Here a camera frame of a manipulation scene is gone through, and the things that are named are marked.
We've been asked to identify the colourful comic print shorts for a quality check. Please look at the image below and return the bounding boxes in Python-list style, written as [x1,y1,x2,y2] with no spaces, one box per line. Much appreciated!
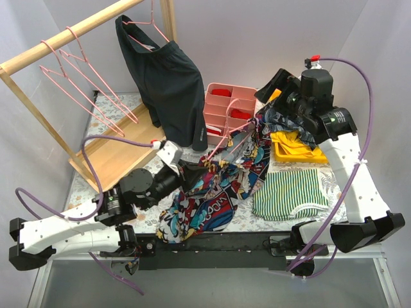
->
[156,117,271,244]

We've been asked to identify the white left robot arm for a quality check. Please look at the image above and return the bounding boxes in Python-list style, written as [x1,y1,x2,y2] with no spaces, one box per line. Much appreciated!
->
[8,160,207,271]

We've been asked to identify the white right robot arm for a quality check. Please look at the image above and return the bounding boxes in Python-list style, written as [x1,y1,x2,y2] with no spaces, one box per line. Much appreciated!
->
[255,69,405,255]

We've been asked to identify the dark patterned shorts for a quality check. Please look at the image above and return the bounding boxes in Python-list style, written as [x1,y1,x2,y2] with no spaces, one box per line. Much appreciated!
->
[256,103,317,150]

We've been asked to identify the black shorts on hanger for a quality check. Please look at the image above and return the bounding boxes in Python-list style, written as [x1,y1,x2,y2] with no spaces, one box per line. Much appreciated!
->
[115,15,208,152]

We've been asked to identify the green white striped shorts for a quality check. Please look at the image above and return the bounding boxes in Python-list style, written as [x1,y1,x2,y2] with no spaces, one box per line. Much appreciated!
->
[252,169,328,221]

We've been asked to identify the wooden clothes rack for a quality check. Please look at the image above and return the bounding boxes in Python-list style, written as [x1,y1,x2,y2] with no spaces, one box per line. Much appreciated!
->
[1,1,177,190]

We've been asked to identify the red white sock lower compartment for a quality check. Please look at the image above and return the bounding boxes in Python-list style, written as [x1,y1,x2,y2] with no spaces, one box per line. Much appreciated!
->
[206,124,223,135]

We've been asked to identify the red sock middle compartment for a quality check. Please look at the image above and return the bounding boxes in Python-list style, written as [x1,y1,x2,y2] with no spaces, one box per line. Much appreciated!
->
[231,109,252,120]

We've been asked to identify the pink divided organizer box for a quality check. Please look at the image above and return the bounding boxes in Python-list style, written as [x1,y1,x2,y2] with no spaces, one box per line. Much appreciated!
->
[204,83,257,146]

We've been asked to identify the red sock upper compartment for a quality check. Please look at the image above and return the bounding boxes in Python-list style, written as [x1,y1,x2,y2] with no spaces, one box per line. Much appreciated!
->
[211,89,232,97]

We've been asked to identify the yellow plastic tray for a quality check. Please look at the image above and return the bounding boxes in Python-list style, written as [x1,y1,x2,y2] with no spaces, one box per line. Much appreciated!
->
[271,88,330,164]

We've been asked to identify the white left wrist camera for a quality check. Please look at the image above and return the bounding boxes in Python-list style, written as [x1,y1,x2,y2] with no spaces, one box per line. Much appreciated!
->
[157,141,183,174]

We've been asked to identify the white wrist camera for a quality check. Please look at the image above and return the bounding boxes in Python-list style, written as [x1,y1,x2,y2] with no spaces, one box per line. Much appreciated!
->
[157,141,183,174]
[304,55,322,69]

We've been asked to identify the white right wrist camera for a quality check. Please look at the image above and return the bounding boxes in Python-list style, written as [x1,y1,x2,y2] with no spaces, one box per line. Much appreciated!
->
[304,55,322,69]

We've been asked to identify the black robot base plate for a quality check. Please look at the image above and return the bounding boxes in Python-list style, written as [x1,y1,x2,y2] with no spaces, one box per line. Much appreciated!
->
[136,231,304,271]

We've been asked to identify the pink wire hanger with shorts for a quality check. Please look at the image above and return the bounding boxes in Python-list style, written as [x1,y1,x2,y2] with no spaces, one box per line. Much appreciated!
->
[121,0,172,52]

